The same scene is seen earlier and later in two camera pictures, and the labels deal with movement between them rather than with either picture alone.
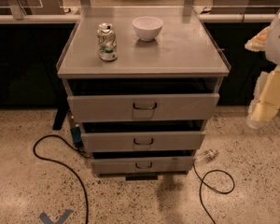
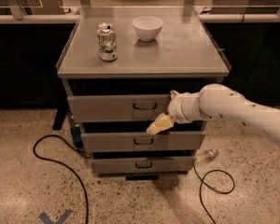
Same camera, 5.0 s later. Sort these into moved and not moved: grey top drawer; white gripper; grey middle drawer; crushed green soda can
Moved: white gripper
Not moved: crushed green soda can; grey top drawer; grey middle drawer
